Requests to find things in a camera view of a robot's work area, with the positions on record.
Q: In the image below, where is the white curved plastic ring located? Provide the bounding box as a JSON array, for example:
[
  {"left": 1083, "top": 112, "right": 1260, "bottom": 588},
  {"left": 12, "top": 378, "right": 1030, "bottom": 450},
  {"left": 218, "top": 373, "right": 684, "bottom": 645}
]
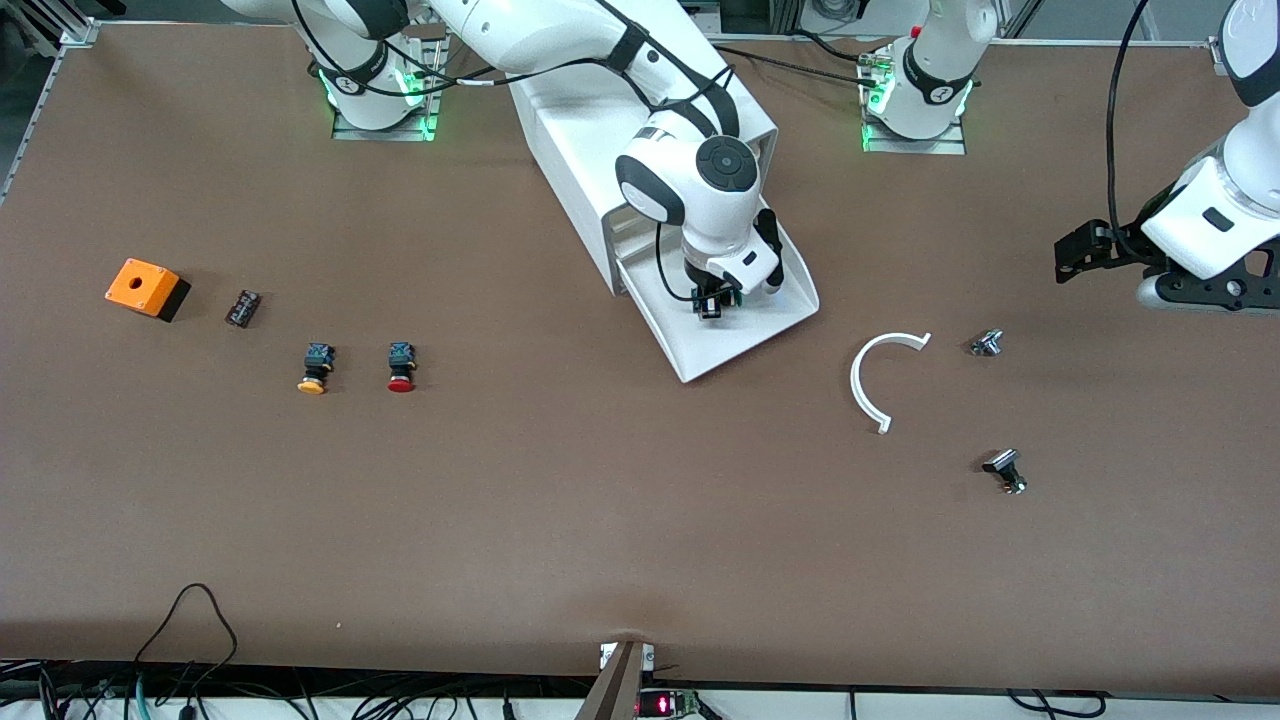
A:
[{"left": 850, "top": 332, "right": 933, "bottom": 436}]

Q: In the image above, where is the yellow push button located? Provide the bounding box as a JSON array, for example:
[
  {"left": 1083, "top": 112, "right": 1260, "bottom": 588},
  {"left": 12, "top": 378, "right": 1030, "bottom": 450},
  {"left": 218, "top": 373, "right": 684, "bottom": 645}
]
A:
[{"left": 297, "top": 343, "right": 336, "bottom": 395}]

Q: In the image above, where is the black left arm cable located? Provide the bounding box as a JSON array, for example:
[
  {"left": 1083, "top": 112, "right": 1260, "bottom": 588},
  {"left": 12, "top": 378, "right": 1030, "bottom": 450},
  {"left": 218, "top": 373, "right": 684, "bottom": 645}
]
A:
[{"left": 1104, "top": 0, "right": 1153, "bottom": 263}]

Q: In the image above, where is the red LED display board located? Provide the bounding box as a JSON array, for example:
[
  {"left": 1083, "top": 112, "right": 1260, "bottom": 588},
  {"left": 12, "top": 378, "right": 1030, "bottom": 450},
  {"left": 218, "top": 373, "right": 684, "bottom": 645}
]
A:
[{"left": 637, "top": 688, "right": 703, "bottom": 720}]

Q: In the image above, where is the black cable on table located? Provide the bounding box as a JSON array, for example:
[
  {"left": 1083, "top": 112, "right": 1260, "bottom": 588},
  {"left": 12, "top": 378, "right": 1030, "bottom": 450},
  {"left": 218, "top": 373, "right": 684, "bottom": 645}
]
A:
[{"left": 712, "top": 30, "right": 886, "bottom": 89}]

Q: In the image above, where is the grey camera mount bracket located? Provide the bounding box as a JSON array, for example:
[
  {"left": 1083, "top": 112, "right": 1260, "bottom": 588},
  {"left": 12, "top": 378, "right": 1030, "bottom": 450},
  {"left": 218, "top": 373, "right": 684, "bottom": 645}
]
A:
[{"left": 574, "top": 640, "right": 657, "bottom": 720}]

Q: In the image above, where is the black cable bundle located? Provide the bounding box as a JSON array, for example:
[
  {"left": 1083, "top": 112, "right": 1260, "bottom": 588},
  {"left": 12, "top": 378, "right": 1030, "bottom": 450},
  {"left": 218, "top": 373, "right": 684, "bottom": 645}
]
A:
[{"left": 0, "top": 658, "right": 561, "bottom": 720}]

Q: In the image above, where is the thin black looped cable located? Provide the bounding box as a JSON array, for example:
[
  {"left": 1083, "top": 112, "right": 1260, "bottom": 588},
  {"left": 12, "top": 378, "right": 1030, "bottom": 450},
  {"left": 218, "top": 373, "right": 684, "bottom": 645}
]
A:
[{"left": 133, "top": 583, "right": 240, "bottom": 681}]

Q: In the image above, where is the orange box with hole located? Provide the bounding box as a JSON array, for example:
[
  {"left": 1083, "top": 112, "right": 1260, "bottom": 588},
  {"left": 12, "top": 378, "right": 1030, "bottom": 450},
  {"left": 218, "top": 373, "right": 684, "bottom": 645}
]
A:
[{"left": 104, "top": 259, "right": 192, "bottom": 323}]

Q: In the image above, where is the black knob selector switch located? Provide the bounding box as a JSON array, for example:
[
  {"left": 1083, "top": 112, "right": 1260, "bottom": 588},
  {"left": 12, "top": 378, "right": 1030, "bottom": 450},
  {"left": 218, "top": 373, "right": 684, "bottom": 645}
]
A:
[{"left": 981, "top": 449, "right": 1028, "bottom": 496}]

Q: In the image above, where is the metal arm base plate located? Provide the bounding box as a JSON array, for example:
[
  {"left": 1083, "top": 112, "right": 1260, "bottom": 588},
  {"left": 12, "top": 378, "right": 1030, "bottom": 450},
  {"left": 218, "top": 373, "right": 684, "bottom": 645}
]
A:
[
  {"left": 860, "top": 55, "right": 968, "bottom": 155},
  {"left": 331, "top": 25, "right": 447, "bottom": 142}
]

